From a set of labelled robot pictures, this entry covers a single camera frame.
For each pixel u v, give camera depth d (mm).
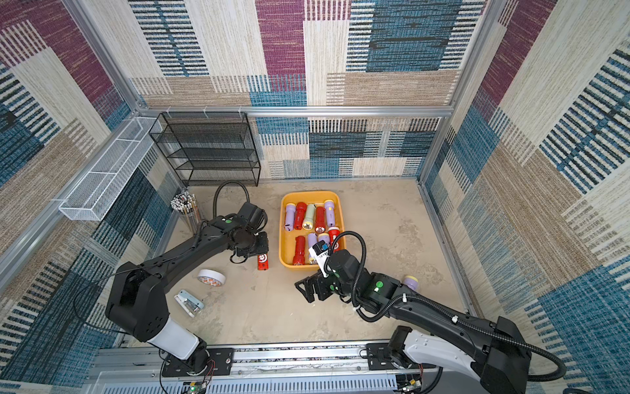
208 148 1089
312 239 964
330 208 1053
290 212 1051
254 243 745
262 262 848
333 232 984
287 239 1001
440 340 476
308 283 637
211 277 819
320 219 1022
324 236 965
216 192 744
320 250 660
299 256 919
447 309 470
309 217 1035
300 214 1047
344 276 560
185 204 892
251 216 700
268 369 729
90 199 706
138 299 434
